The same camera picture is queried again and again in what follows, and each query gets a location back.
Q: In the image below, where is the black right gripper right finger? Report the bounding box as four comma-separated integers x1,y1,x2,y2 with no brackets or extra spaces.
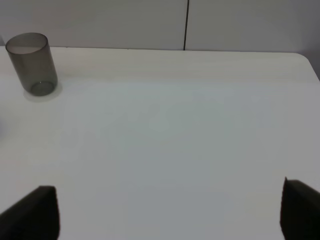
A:
279,178,320,240

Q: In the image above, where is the grey translucent plastic cup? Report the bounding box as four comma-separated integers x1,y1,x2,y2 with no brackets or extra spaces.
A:
5,32,58,97

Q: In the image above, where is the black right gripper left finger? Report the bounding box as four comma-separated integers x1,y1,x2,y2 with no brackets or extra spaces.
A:
0,186,60,240

